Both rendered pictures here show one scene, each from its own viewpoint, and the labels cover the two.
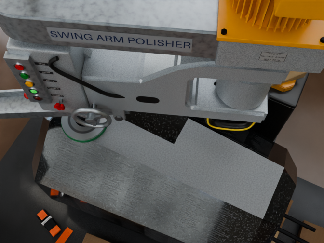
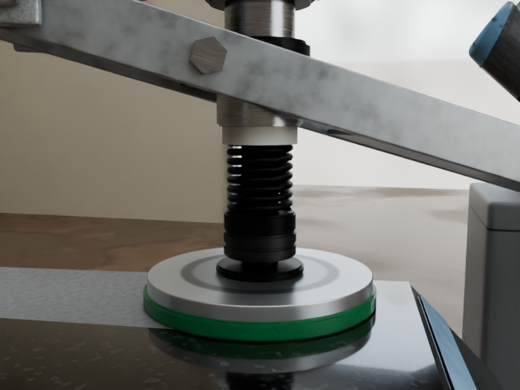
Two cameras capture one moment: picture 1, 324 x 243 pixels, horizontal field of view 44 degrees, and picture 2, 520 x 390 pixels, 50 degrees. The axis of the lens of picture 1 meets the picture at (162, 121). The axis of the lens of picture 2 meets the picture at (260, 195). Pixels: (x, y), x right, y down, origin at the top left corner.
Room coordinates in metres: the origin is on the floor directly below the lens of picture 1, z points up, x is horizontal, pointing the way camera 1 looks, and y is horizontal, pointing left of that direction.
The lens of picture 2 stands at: (1.31, 0.20, 1.02)
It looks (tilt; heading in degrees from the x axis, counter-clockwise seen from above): 8 degrees down; 162
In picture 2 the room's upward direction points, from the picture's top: straight up
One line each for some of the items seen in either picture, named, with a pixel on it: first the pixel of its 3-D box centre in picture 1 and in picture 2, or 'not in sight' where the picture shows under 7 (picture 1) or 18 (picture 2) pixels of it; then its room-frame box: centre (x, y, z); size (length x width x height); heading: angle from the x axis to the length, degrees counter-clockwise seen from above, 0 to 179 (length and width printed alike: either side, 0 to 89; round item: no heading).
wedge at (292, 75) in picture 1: (283, 72); not in sight; (1.12, -0.63, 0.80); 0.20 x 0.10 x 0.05; 108
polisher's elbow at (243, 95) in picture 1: (245, 74); not in sight; (0.75, -0.29, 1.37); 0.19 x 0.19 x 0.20
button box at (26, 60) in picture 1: (30, 79); not in sight; (0.71, 0.44, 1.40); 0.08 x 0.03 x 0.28; 84
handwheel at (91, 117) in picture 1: (93, 109); not in sight; (0.69, 0.26, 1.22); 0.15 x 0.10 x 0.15; 84
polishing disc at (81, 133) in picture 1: (84, 119); (259, 276); (0.82, 0.36, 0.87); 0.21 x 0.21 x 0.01
